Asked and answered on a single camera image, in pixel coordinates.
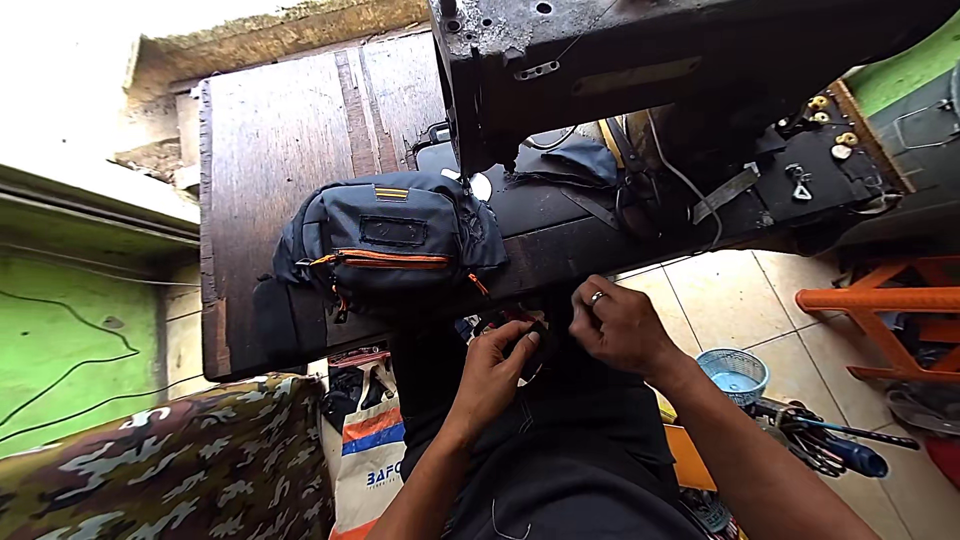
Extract person's right hand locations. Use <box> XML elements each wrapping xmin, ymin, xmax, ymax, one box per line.
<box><xmin>568</xmin><ymin>273</ymin><xmax>681</xmax><ymax>381</ymax></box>

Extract yellow strip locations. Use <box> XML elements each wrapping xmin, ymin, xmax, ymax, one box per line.
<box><xmin>597</xmin><ymin>117</ymin><xmax>627</xmax><ymax>171</ymax></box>

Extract white bag, orange blue stripes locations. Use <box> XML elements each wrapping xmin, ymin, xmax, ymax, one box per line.
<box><xmin>328</xmin><ymin>360</ymin><xmax>407</xmax><ymax>540</ymax></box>

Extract dark wooden sewing table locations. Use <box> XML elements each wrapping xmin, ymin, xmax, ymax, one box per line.
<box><xmin>198</xmin><ymin>30</ymin><xmax>912</xmax><ymax>384</ymax></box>

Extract light blue plastic basket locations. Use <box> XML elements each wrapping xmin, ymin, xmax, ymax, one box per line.
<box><xmin>695</xmin><ymin>347</ymin><xmax>771</xmax><ymax>408</ymax></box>

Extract scissors with black handles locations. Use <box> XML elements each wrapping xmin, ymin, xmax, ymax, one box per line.
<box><xmin>561</xmin><ymin>118</ymin><xmax>663</xmax><ymax>240</ymax></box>

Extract orange box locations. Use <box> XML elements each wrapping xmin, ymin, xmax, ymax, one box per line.
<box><xmin>663</xmin><ymin>423</ymin><xmax>719</xmax><ymax>493</ymax></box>

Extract person's left forearm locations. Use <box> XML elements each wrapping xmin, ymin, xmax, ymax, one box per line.
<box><xmin>364</xmin><ymin>429</ymin><xmax>477</xmax><ymax>540</ymax></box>

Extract black wall cable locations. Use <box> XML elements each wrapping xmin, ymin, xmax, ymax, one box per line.
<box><xmin>0</xmin><ymin>288</ymin><xmax>204</xmax><ymax>445</ymax></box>

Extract person's left hand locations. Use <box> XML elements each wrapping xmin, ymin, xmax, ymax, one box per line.
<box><xmin>448</xmin><ymin>320</ymin><xmax>541</xmax><ymax>451</ymax></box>

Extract gray waist bag, orange zipper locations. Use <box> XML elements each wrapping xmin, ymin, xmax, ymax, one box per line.
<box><xmin>273</xmin><ymin>171</ymin><xmax>511</xmax><ymax>324</ymax></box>

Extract group of brass bobbins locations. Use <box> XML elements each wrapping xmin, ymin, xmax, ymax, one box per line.
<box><xmin>807</xmin><ymin>94</ymin><xmax>859</xmax><ymax>148</ymax></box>

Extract white cable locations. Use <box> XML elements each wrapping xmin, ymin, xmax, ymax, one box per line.
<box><xmin>646</xmin><ymin>109</ymin><xmax>724</xmax><ymax>252</ymax></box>

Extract orange plastic stool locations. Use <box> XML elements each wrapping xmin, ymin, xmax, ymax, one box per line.
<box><xmin>795</xmin><ymin>256</ymin><xmax>960</xmax><ymax>382</ymax></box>

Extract person's right forearm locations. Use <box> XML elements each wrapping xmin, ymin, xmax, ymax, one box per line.
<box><xmin>645</xmin><ymin>351</ymin><xmax>885</xmax><ymax>540</ymax></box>

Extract blue-handled umbrella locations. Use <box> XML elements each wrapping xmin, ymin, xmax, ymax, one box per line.
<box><xmin>780</xmin><ymin>414</ymin><xmax>921</xmax><ymax>480</ymax></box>

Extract small black fabric piece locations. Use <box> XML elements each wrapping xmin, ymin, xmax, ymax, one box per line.
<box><xmin>504</xmin><ymin>321</ymin><xmax>552</xmax><ymax>385</ymax></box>

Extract camouflage upholstered seat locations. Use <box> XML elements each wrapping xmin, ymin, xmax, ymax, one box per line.
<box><xmin>0</xmin><ymin>372</ymin><xmax>336</xmax><ymax>540</ymax></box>

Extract gray fabric scrap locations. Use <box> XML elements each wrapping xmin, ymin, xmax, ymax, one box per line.
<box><xmin>511</xmin><ymin>139</ymin><xmax>620</xmax><ymax>189</ymax></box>

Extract silver zipper slider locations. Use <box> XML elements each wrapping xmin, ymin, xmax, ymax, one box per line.
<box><xmin>786</xmin><ymin>163</ymin><xmax>814</xmax><ymax>202</ymax></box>

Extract person's body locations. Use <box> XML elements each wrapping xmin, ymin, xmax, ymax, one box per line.
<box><xmin>444</xmin><ymin>420</ymin><xmax>710</xmax><ymax>540</ymax></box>

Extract black sewing machine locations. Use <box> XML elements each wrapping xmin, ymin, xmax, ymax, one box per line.
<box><xmin>429</xmin><ymin>0</ymin><xmax>951</xmax><ymax>198</ymax></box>

